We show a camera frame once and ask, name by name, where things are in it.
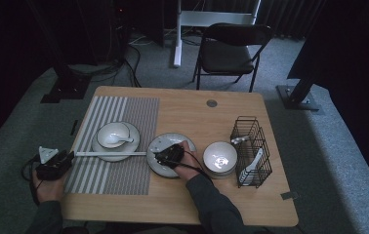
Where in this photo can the white chopstick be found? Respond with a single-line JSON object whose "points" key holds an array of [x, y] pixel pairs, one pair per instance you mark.
{"points": [[239, 139], [88, 152], [237, 142], [88, 155]]}

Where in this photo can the white ceramic spoon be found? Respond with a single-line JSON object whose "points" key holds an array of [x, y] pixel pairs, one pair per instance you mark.
{"points": [[112, 139]]}

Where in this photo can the black stand base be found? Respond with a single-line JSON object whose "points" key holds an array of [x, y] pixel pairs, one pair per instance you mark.
{"points": [[65, 91]]}

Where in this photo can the stack of white spoons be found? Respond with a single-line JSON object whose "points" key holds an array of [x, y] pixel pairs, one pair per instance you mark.
{"points": [[255, 159]]}

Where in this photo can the black folding chair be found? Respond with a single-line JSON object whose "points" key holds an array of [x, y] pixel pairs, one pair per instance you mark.
{"points": [[225, 58]]}

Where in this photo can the white plate with dark rim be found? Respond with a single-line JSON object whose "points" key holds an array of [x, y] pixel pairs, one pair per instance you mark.
{"points": [[117, 159], [158, 170]]}

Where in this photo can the grey striped placemat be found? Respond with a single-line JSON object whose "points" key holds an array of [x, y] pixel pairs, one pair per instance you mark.
{"points": [[107, 107]]}

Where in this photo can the grey tape piece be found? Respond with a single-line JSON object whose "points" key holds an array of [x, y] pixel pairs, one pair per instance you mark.
{"points": [[289, 195]]}

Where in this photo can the white desk frame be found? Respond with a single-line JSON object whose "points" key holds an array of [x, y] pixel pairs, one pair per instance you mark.
{"points": [[177, 48]]}

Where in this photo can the black stand with bolted base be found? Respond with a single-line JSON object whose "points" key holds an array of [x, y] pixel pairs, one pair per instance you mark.
{"points": [[298, 97]]}

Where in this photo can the person's right hand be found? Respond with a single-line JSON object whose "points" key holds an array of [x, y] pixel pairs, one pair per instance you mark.
{"points": [[189, 167]]}

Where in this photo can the dark computer tower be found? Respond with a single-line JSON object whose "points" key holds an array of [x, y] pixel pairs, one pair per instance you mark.
{"points": [[119, 32]]}

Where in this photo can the dark pleated curtain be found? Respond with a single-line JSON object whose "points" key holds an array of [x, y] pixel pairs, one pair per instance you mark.
{"points": [[283, 16]]}

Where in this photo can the black cloth panel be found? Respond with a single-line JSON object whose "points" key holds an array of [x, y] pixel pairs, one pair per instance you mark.
{"points": [[351, 65]]}

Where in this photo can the person's left hand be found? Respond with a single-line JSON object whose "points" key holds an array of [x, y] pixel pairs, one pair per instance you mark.
{"points": [[49, 190]]}

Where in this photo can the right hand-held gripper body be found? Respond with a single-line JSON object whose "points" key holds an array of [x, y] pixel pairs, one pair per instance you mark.
{"points": [[171, 156]]}

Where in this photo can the grey table grommet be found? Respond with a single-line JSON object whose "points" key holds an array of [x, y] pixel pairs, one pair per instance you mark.
{"points": [[211, 103]]}

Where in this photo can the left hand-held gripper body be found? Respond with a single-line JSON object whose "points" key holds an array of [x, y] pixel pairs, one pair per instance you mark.
{"points": [[52, 167]]}

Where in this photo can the white bowl with dark rim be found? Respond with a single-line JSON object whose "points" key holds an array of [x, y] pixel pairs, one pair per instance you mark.
{"points": [[220, 174], [114, 128], [220, 157]]}

